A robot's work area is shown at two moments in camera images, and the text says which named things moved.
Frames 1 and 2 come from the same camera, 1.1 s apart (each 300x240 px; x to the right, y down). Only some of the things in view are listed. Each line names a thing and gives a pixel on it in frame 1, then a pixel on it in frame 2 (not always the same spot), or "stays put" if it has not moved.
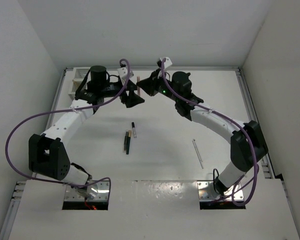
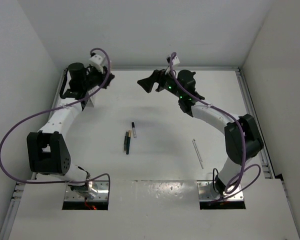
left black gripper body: x=125 y=98 to x=94 y=77
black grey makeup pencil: x=125 y=141 stays put
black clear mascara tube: x=133 y=128 stays put
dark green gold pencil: x=128 y=142 stays put
